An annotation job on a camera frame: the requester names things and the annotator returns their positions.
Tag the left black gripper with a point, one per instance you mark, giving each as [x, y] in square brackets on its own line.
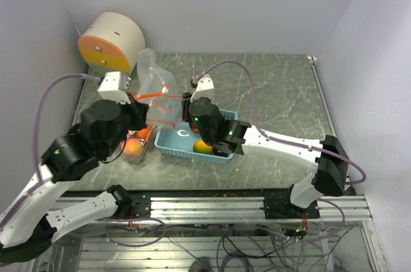
[139, 111]

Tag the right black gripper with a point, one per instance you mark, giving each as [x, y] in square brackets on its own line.
[185, 102]

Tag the pink yellow peach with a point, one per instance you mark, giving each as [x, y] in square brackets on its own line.
[133, 148]

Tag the spare clear plastic bag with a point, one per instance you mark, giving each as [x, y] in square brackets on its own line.
[157, 89]

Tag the dark purple mangosteen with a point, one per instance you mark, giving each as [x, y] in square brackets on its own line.
[193, 128]

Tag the yellow green mango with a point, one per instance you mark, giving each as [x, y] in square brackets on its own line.
[202, 147]

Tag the clear orange zip bag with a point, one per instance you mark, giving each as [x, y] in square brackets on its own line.
[147, 145]

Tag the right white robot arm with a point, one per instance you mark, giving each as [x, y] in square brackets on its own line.
[324, 159]

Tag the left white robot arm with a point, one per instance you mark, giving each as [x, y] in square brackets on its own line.
[28, 228]

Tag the light blue plastic basket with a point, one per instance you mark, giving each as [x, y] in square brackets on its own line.
[176, 138]

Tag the round drawer cabinet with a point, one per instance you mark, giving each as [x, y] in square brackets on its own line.
[112, 43]

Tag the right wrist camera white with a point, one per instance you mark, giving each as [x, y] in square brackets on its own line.
[204, 88]

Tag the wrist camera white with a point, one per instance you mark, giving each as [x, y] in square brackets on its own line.
[204, 88]
[114, 87]

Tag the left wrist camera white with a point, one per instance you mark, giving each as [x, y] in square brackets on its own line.
[114, 87]

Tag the aluminium rail frame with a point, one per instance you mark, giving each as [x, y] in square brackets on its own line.
[168, 231]

